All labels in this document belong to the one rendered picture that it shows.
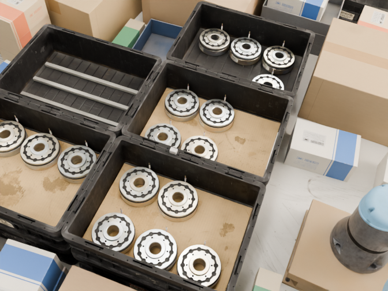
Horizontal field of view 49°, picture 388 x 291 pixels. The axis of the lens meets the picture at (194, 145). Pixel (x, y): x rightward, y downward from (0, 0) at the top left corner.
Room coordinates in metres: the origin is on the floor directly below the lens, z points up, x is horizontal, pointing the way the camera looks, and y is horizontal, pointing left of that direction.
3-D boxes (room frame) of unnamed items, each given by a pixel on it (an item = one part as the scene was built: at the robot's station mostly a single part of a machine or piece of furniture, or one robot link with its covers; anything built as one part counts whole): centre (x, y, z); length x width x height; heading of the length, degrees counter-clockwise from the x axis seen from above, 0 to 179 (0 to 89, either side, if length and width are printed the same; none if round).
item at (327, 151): (0.77, -0.40, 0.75); 0.20 x 0.12 x 0.09; 76
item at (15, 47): (1.13, 0.62, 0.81); 0.16 x 0.12 x 0.07; 154
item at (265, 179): (0.72, -0.04, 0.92); 0.40 x 0.30 x 0.02; 73
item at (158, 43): (1.18, 0.15, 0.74); 0.20 x 0.15 x 0.07; 165
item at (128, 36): (1.18, 0.29, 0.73); 0.24 x 0.06 x 0.06; 161
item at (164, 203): (0.50, 0.03, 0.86); 0.10 x 0.10 x 0.01
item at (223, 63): (1.01, -0.13, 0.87); 0.40 x 0.30 x 0.11; 73
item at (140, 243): (0.36, 0.07, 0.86); 0.10 x 0.10 x 0.01
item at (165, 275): (0.44, 0.05, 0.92); 0.40 x 0.30 x 0.02; 73
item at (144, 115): (0.72, -0.04, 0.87); 0.40 x 0.30 x 0.11; 73
